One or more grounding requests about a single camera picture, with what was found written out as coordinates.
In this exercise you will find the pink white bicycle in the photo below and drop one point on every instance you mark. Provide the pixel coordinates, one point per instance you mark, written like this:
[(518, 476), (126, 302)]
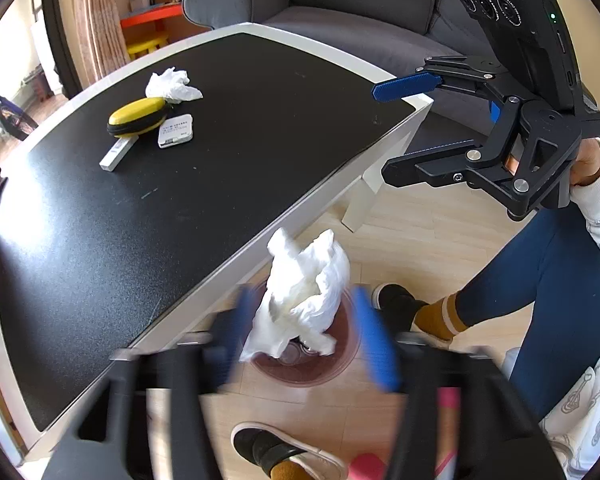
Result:
[(14, 121)]

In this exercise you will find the white square card box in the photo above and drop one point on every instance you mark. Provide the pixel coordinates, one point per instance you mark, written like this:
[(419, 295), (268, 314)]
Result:
[(176, 130)]

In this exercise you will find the white slim rectangular stick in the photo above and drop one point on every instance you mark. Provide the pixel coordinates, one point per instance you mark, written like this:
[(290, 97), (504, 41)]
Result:
[(116, 153)]

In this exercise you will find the large crumpled white paper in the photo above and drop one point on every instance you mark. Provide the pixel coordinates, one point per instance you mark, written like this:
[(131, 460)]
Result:
[(173, 86)]

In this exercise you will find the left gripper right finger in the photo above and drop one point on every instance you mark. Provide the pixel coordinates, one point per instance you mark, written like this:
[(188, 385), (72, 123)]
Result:
[(497, 436)]

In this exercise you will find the black white left shoe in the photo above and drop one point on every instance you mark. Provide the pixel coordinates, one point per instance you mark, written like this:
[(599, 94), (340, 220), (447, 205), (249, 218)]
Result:
[(282, 456)]

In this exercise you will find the yellow black round case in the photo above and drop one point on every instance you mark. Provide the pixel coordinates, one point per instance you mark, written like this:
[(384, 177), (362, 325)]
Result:
[(138, 117)]

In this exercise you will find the white patterned sleeve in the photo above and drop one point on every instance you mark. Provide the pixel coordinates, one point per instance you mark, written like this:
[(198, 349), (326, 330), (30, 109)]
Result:
[(573, 425)]

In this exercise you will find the person's right hand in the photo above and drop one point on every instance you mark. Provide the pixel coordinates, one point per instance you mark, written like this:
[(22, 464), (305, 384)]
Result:
[(586, 167)]

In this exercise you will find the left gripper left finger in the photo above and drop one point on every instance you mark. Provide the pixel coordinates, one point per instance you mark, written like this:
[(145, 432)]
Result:
[(109, 437)]

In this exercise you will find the pink patterned curtain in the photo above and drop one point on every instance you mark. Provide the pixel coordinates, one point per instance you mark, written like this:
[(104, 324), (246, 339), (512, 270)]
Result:
[(101, 40)]

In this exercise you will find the pink trash bin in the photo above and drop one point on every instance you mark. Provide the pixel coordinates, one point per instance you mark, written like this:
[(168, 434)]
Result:
[(298, 367)]

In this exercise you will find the blue trouser legs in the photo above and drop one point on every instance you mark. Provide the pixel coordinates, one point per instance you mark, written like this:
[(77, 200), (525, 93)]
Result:
[(553, 266)]

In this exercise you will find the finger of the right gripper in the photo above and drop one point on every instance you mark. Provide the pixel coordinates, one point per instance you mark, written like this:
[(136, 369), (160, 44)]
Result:
[(484, 78), (524, 165)]

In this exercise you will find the white tissue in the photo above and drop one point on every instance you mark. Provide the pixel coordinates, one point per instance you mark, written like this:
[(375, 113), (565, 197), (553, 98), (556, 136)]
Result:
[(302, 296)]

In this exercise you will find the yellow plastic stool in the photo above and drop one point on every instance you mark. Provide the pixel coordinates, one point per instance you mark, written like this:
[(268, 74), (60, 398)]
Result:
[(147, 45)]

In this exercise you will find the grey fabric sofa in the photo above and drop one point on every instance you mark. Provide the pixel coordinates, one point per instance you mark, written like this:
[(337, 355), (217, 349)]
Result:
[(395, 35)]

